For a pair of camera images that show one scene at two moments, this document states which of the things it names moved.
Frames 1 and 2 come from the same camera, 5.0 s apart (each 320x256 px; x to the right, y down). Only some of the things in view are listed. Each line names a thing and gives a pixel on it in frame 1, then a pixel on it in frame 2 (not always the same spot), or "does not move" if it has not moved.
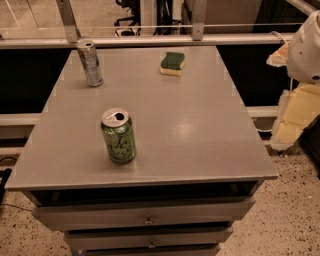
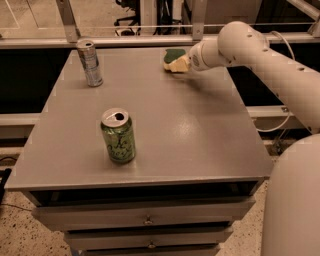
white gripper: (305, 53) to (197, 59)
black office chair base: (135, 7) does not move
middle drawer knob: (151, 245) does not move
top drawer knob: (148, 220) does not move
